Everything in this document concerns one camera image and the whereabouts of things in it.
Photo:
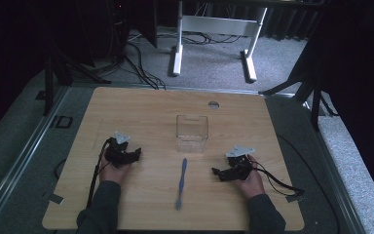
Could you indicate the clear plastic box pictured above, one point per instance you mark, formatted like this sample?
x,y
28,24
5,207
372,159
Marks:
x,y
191,133

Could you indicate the grey tape strip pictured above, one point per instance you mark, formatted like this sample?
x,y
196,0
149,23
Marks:
x,y
294,198
56,198

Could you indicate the aluminium floor rail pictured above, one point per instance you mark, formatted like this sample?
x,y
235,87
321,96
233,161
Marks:
x,y
334,182
19,156

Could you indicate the white metal table frame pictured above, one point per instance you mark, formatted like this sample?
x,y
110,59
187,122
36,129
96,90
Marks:
x,y
214,26

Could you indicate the blue toothbrush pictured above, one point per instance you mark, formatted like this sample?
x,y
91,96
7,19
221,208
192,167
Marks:
x,y
181,182

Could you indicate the person's left hand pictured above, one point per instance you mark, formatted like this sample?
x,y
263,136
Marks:
x,y
113,173

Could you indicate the small black floor frame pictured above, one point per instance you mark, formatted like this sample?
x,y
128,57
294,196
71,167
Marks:
x,y
64,122

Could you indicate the person's right hand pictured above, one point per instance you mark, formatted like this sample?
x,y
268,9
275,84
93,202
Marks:
x,y
252,183

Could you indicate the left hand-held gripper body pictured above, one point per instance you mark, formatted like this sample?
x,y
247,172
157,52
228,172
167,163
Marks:
x,y
118,153

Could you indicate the black metal stand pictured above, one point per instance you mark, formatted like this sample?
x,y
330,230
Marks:
x,y
56,70
308,87

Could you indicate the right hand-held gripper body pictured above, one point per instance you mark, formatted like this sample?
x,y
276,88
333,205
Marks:
x,y
238,164

